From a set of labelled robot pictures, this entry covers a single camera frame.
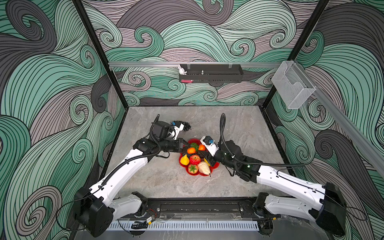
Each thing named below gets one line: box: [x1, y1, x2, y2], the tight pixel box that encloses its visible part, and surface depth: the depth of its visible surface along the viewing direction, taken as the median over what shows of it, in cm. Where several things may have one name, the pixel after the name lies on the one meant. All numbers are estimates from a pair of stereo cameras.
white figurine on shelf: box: [178, 64, 187, 75], surface depth 87 cm
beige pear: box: [198, 161, 211, 177], surface depth 82 cm
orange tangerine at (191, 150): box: [187, 147, 196, 154], surface depth 73 cm
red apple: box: [189, 154, 201, 166], surface depth 87 cm
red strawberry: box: [188, 164, 199, 174], surface depth 81 cm
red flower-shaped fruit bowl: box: [178, 138, 220, 177], surface depth 83 cm
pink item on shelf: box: [181, 79, 194, 83], surface depth 92 cm
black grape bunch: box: [182, 121, 192, 132], surface depth 106 cm
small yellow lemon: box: [180, 154, 190, 166], surface depth 86 cm
